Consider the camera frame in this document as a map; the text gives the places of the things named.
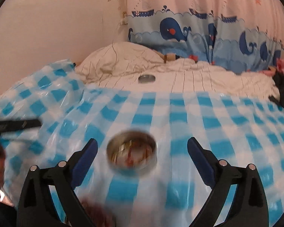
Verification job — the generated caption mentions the brown wooden bead bracelet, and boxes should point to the brown wooden bead bracelet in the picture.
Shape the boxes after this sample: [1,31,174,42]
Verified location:
[80,197,118,227]

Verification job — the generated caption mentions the gold wire bangles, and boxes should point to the gold wire bangles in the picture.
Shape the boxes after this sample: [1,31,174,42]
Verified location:
[111,139,153,169]

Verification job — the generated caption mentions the blue white checkered plastic sheet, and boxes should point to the blue white checkered plastic sheet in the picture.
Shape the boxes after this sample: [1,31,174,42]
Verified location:
[0,60,284,227]

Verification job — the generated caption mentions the round silver metal tin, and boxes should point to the round silver metal tin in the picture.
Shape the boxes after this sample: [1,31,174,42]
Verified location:
[106,130,157,177]

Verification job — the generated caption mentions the white striped pillow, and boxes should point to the white striped pillow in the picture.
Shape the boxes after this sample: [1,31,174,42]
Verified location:
[75,42,165,84]

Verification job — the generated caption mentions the white striped duvet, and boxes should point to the white striped duvet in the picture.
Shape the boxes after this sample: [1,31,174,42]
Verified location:
[97,59,280,100]

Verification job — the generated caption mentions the silver tin lid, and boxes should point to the silver tin lid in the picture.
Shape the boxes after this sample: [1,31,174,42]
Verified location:
[138,74,156,84]

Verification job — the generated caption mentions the brown bottle on bed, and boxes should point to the brown bottle on bed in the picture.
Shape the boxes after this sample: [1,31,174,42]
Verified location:
[163,54,180,63]

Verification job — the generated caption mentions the blue whale print curtain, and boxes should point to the blue whale print curtain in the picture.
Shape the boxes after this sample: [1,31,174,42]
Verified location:
[126,0,284,73]

